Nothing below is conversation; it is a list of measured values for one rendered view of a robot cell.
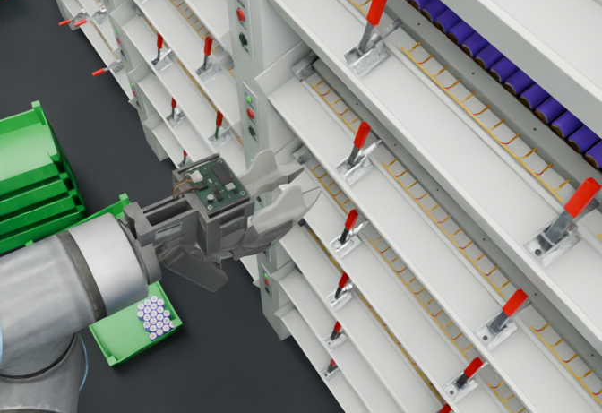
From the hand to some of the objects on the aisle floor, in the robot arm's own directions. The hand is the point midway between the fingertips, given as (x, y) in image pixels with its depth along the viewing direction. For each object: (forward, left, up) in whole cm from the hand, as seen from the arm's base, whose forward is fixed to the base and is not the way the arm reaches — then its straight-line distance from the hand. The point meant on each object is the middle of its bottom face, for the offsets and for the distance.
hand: (301, 186), depth 74 cm
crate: (-41, +50, -97) cm, 116 cm away
